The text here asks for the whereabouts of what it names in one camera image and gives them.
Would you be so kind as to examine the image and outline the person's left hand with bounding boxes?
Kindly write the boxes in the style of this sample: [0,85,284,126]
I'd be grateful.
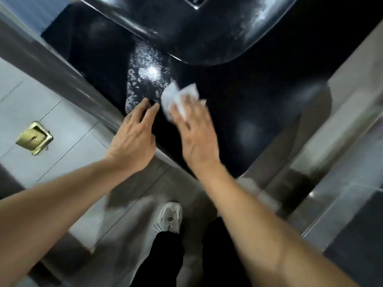
[105,98,160,174]

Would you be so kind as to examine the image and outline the black sink basin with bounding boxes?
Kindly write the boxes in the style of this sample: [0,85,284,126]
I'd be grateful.
[72,0,300,67]

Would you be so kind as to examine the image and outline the white paper tissue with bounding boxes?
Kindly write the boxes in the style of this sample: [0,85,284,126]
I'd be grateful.
[161,81,207,121]

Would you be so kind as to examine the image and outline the person's left forearm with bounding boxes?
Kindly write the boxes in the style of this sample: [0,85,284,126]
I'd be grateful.
[0,156,147,287]

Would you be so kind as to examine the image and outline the white sneaker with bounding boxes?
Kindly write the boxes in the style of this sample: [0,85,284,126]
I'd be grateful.
[153,201,183,235]

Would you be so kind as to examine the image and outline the person's right hand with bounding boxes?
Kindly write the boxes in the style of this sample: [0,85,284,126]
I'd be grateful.
[169,95,221,176]

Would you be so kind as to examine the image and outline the person's right forearm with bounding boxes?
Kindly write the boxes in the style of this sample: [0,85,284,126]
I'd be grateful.
[192,161,361,287]

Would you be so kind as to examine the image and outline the black trousers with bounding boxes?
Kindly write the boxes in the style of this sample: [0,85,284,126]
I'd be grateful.
[130,216,252,287]

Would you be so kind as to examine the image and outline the brass floor socket cover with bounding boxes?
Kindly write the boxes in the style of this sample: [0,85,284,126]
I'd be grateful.
[16,121,54,156]

